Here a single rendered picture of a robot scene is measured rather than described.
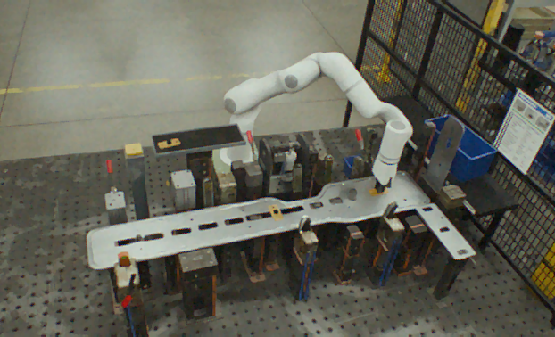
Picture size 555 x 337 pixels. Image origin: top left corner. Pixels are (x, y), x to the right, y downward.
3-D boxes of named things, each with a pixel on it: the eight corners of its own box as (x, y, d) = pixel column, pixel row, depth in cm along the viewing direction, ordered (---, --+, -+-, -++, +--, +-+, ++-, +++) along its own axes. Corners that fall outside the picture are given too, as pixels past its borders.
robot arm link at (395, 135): (386, 142, 198) (376, 152, 192) (393, 115, 190) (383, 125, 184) (405, 151, 195) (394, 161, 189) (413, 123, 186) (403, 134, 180)
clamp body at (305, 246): (292, 305, 196) (302, 248, 174) (282, 281, 205) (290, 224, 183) (313, 300, 199) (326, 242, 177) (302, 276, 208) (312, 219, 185)
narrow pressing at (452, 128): (438, 193, 210) (464, 128, 189) (424, 176, 218) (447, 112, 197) (440, 192, 211) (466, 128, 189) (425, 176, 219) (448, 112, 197)
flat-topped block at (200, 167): (191, 226, 224) (188, 148, 196) (187, 214, 230) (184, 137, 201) (212, 221, 227) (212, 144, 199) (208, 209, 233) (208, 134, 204)
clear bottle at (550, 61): (535, 94, 196) (558, 49, 183) (525, 86, 201) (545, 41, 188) (548, 92, 198) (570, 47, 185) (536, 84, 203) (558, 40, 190)
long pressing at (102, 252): (89, 277, 164) (89, 275, 163) (86, 230, 179) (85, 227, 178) (433, 204, 206) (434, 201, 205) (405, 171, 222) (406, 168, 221)
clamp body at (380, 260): (371, 291, 205) (391, 234, 183) (359, 269, 213) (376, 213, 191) (390, 285, 208) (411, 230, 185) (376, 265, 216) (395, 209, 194)
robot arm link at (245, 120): (223, 127, 237) (227, 85, 222) (247, 111, 250) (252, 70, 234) (243, 137, 233) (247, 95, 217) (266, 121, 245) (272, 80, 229)
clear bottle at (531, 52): (519, 81, 203) (539, 37, 191) (509, 74, 208) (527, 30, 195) (531, 80, 205) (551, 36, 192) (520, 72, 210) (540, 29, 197)
